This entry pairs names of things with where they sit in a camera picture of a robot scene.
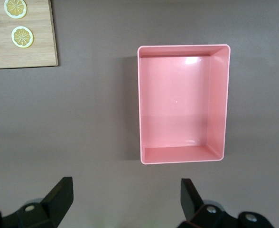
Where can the lemon slice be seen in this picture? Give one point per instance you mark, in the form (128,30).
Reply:
(15,8)
(22,36)

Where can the pink plastic bin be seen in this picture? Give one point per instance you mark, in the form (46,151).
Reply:
(177,99)

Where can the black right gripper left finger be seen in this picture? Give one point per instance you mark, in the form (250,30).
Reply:
(56,204)

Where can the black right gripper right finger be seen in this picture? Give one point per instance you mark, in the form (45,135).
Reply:
(191,204)

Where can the wooden cutting board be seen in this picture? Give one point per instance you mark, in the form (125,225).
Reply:
(42,47)

